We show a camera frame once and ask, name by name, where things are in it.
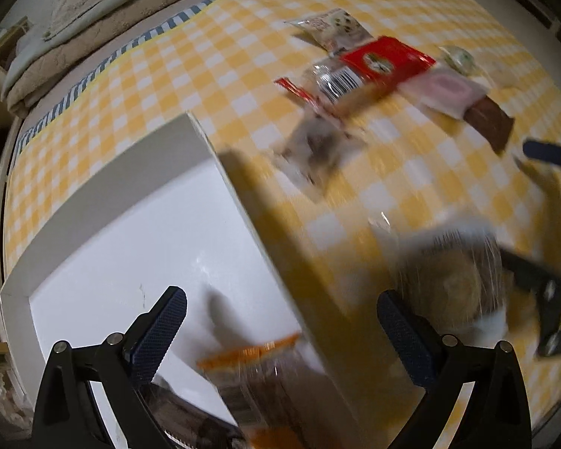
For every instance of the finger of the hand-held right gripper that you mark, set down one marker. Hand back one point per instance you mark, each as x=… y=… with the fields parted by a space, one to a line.
x=542 y=290
x=551 y=152

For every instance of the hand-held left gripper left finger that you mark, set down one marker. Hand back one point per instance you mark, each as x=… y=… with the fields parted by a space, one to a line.
x=161 y=332

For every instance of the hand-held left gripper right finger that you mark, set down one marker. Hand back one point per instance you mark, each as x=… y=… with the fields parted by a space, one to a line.
x=404 y=336

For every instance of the clear bread packet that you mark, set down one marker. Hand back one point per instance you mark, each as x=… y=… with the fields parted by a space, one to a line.
x=449 y=280

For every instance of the white cardboard box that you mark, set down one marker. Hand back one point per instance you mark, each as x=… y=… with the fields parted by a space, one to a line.
x=121 y=243

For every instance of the orange edged snack packet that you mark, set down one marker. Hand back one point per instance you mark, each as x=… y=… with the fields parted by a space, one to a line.
x=271 y=383

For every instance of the pink donut packet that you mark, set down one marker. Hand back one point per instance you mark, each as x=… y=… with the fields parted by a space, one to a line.
x=444 y=88

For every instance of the grey snack packet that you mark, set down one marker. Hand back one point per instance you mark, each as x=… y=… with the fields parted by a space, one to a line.
x=315 y=147

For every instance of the brown bar packet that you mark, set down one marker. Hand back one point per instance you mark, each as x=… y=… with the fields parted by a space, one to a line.
x=488 y=119

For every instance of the green white candy packet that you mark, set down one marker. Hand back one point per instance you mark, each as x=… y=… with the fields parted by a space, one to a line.
x=458 y=58

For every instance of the red snack box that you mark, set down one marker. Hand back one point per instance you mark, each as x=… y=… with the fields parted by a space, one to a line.
x=383 y=61

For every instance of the clear barcode snack packet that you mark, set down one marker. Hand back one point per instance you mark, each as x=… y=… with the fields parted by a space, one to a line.
x=336 y=79

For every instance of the white cookie print packet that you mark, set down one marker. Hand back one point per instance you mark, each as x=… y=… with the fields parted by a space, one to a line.
x=332 y=25

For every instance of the thin red stick packet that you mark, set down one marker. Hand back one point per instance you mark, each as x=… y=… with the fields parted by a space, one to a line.
x=294 y=90

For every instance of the yellow checkered cloth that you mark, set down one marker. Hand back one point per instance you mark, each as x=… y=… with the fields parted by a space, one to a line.
x=215 y=65

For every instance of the beige blanket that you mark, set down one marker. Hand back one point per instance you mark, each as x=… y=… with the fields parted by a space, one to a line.
x=121 y=14

